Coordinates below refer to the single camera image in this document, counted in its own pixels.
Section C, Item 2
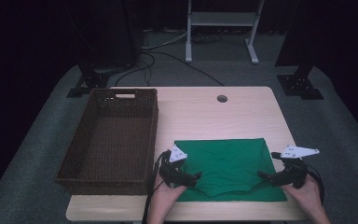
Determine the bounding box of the person's right hand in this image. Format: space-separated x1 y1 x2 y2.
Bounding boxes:
281 175 324 213

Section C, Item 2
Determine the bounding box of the long black floor cable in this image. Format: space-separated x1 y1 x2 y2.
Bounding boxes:
141 50 226 87

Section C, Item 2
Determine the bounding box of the brown wicker basket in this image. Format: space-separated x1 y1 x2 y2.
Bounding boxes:
54 88 159 196

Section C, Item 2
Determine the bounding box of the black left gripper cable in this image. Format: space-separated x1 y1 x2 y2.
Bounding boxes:
141 151 169 224

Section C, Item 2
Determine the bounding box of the white floor cable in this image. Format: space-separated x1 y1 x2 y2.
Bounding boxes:
141 31 189 50

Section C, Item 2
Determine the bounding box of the white metal stand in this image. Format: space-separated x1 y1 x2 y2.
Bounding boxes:
185 0 266 65

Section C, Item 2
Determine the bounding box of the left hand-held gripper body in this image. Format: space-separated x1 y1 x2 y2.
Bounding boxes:
158 144 190 189

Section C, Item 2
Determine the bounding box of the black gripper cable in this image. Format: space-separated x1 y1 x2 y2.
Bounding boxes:
306 163 325 204
141 151 169 224

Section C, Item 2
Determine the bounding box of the black floor stand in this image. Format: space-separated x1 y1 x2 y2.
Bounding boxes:
66 0 144 99
274 0 324 101

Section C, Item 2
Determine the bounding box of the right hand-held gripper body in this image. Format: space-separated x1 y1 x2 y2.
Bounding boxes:
270 145 321 189

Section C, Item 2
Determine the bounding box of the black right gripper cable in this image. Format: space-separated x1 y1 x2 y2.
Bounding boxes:
306 163 325 204

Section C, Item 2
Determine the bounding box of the green t-shirt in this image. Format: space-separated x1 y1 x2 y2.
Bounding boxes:
173 137 288 203

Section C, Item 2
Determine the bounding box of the looped black floor cable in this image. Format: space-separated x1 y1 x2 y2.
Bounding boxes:
115 53 156 87

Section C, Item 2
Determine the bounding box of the tangle of black cables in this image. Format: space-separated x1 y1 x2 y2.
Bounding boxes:
192 32 223 45

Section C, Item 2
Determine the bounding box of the person's left hand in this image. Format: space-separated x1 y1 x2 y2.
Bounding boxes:
152 173 188 207

